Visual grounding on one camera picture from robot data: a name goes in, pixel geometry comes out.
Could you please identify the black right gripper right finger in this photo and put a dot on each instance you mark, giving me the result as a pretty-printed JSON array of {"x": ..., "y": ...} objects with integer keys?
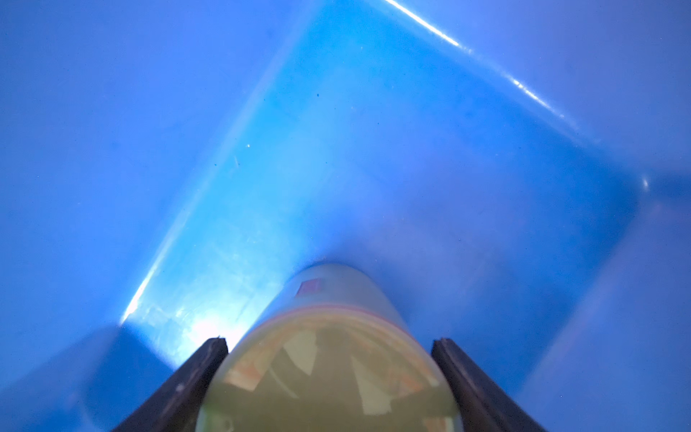
[{"x": 484, "y": 406}]

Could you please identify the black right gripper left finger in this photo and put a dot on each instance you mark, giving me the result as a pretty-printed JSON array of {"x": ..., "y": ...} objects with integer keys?
[{"x": 177, "y": 402}]

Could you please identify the green tea canister back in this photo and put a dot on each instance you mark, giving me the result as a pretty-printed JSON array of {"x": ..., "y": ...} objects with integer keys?
[{"x": 330, "y": 353}]

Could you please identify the blue plastic basket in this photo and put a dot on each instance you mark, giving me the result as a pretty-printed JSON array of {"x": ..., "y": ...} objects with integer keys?
[{"x": 515, "y": 175}]

